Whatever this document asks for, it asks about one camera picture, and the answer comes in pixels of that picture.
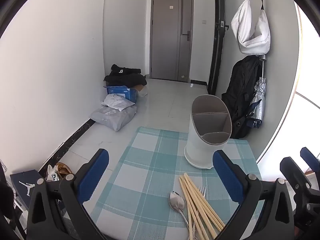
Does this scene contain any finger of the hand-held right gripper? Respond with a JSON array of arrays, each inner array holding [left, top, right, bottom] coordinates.
[[300, 147, 320, 173], [279, 156, 320, 220]]

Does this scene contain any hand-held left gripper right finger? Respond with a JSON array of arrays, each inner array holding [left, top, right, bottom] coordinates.
[[212, 150, 295, 240]]

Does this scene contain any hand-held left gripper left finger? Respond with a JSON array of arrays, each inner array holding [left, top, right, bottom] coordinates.
[[27, 148, 110, 240]]

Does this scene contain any pile of beige chopsticks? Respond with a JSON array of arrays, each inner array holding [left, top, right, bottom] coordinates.
[[179, 172, 225, 240]]

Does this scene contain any white utensil holder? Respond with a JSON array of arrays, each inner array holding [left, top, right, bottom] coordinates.
[[184, 94, 232, 170]]

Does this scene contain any silver spoon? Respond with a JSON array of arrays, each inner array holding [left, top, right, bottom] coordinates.
[[169, 191, 191, 230]]

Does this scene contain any brown paper bag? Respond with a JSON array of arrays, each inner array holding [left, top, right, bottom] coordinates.
[[55, 162, 73, 180]]

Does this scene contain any crumpled white bag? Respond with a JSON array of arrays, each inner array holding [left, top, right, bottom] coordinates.
[[46, 165, 60, 182]]

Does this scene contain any teal checked placemat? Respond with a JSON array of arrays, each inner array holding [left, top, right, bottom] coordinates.
[[90, 127, 265, 240]]

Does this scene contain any grey plastic mailer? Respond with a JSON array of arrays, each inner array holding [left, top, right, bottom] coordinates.
[[90, 105, 137, 132]]

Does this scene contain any navy shoe box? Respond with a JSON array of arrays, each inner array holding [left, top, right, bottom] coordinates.
[[10, 171, 47, 210]]

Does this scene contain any silver folded umbrella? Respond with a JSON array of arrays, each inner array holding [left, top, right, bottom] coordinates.
[[246, 54, 267, 129]]

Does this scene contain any white plastic mailer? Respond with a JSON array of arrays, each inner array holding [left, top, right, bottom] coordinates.
[[101, 94, 135, 112]]

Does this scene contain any blue cardboard box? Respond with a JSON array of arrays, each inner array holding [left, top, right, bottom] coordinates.
[[106, 85, 139, 103]]

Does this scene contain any black clothes pile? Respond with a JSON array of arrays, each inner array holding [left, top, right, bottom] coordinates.
[[104, 64, 148, 87]]

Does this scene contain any white hanging bag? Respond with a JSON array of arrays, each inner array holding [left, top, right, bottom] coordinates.
[[230, 0, 272, 55]]

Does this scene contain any grey door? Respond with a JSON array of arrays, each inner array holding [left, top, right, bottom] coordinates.
[[150, 0, 194, 83]]

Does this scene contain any black door frame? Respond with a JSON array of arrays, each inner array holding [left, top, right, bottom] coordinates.
[[207, 0, 229, 96]]

